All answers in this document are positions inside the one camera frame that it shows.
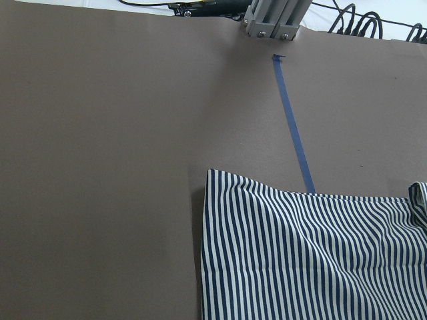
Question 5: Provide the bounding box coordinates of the brown table cover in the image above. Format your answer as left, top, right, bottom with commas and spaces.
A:
1, 1, 426, 319

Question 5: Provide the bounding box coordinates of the black clamp tool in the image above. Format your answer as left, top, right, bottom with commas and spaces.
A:
167, 0, 252, 17

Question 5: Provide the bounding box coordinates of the blue white striped polo shirt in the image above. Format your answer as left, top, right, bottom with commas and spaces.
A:
201, 169, 426, 319

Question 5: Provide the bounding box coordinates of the aluminium frame post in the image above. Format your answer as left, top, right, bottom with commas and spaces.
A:
243, 0, 312, 41

